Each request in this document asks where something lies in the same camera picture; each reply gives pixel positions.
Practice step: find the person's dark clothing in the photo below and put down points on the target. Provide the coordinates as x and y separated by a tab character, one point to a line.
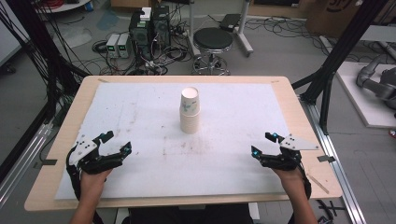
190	215

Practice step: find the grey power supply unit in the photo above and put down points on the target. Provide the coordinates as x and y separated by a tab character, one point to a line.
124	46
112	46

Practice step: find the black round stool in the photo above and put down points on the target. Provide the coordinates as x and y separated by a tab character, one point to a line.
213	39

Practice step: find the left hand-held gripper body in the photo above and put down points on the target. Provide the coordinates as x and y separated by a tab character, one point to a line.
84	155

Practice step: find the thin wooden stick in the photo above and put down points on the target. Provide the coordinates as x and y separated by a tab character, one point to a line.
318	184

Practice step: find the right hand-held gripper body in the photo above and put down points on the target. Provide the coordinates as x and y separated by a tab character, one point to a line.
289	158

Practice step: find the stack of paper cups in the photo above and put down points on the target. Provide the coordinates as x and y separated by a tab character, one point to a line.
190	115

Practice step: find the aluminium rail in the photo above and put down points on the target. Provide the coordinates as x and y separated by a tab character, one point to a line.
339	174
21	168

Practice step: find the white floor board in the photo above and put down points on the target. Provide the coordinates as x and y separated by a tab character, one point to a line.
361	99

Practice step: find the white-legged desk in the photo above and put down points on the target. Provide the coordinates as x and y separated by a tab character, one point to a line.
244	28

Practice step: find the person's right hand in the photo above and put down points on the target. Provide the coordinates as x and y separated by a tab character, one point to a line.
292	180

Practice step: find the black computer tower with fan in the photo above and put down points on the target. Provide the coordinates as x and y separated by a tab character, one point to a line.
140	37

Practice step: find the white table mat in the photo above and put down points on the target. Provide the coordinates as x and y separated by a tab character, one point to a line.
218	149

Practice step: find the black metal frame stand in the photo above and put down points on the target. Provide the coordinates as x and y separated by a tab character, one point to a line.
339	49
43	56

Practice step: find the printed cardboard box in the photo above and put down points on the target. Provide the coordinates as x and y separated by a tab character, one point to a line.
333	18

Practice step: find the black tape piece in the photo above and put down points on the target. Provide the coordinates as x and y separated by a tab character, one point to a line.
326	158
49	162

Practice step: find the person's left hand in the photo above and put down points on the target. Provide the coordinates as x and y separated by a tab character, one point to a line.
91	185

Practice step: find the black flat box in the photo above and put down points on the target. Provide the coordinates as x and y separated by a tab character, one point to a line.
230	22

